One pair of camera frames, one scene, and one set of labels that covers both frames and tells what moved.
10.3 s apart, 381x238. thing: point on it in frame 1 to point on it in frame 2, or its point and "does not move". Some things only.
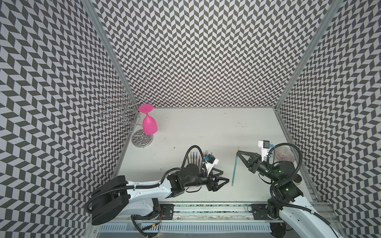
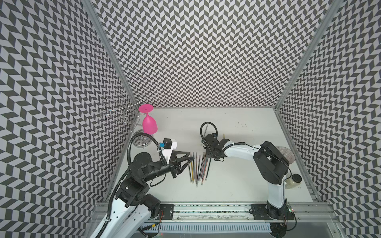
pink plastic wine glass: (149, 124) does not move
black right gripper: (253, 161) to (208, 153)
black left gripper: (214, 186) to (175, 166)
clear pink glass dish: (284, 153) does not move
